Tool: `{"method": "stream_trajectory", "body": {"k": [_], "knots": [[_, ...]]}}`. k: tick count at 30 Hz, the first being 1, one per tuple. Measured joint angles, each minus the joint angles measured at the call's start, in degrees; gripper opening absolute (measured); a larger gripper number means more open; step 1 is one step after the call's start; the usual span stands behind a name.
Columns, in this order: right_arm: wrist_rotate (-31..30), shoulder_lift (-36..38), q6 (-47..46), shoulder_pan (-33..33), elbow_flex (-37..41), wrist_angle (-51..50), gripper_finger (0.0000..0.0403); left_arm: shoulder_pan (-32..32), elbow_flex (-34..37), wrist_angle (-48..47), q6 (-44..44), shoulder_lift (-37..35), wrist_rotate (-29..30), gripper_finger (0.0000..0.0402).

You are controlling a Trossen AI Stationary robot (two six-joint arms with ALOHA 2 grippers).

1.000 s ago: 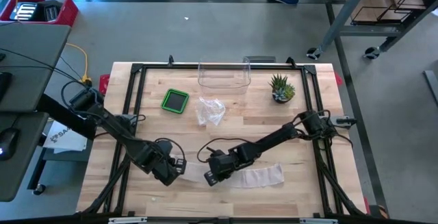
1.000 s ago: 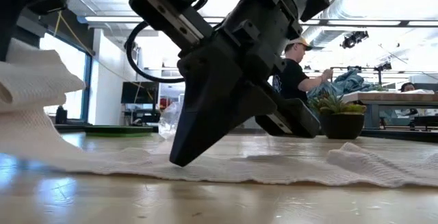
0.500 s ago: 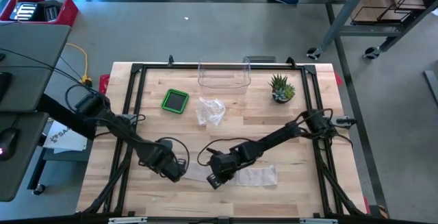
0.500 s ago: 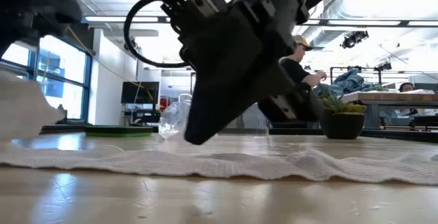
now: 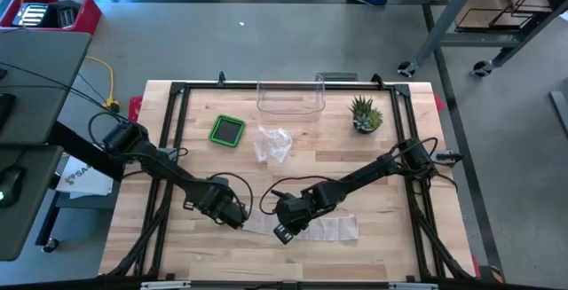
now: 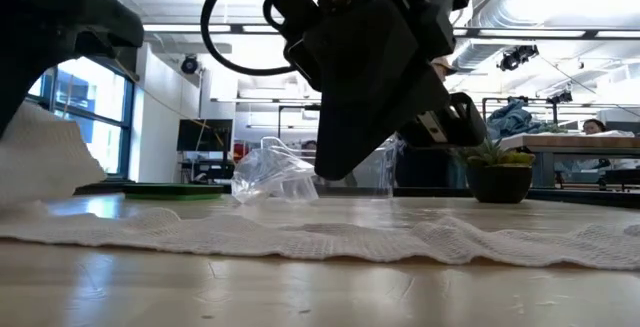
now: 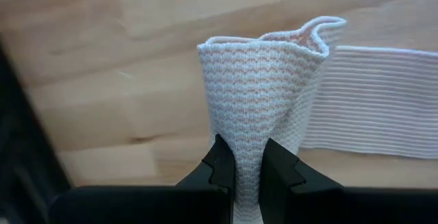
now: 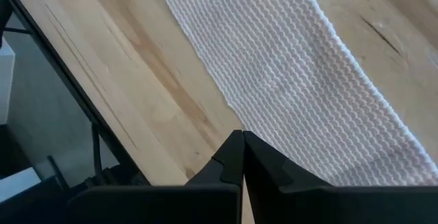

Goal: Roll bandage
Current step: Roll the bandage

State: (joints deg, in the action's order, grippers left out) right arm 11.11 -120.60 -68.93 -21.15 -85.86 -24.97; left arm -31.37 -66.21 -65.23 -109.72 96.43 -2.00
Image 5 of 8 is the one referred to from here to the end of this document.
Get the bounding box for black caster wheel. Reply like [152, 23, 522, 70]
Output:
[397, 60, 418, 78]
[470, 59, 493, 77]

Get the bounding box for black wire rack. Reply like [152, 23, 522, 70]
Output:
[454, 0, 568, 33]

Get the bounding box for clear plastic container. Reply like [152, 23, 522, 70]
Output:
[256, 78, 327, 123]

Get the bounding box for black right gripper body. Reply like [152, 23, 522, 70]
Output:
[273, 194, 314, 233]

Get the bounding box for white elastic bandage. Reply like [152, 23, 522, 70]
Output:
[243, 208, 359, 242]

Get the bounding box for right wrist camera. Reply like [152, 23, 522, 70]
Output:
[273, 223, 295, 246]

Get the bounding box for yellow cable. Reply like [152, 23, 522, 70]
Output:
[83, 55, 121, 109]

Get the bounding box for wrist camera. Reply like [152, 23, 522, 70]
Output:
[224, 203, 249, 231]
[273, 223, 295, 246]

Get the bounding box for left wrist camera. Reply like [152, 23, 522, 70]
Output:
[224, 203, 249, 231]

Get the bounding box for silver bracket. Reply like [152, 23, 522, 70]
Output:
[388, 282, 438, 290]
[140, 280, 192, 290]

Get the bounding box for silver ribbed device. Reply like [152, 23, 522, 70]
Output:
[12, 4, 49, 28]

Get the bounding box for small grey desk panel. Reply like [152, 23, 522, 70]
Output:
[0, 145, 66, 263]

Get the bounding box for black looped cable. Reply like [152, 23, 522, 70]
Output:
[208, 172, 254, 220]
[259, 175, 338, 216]

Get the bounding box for dark desk base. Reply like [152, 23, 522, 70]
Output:
[35, 190, 119, 254]

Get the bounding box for black computer mouse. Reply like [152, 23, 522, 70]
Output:
[0, 165, 24, 210]

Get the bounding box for clear plastic bag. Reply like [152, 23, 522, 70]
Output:
[252, 124, 294, 164]

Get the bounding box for grey metal-frame table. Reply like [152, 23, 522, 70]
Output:
[397, 0, 568, 78]

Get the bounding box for red plastic crate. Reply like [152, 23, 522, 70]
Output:
[0, 0, 103, 35]

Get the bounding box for black base beam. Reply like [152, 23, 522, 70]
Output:
[0, 276, 568, 290]

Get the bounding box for white paper sheets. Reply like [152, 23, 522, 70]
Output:
[56, 154, 115, 200]

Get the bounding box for succulent in black pot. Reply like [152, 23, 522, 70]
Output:
[348, 95, 383, 135]

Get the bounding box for large grey desk panel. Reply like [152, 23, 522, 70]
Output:
[0, 27, 93, 147]

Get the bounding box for black device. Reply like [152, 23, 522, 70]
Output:
[43, 0, 83, 29]

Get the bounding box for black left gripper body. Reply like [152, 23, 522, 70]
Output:
[201, 185, 236, 218]

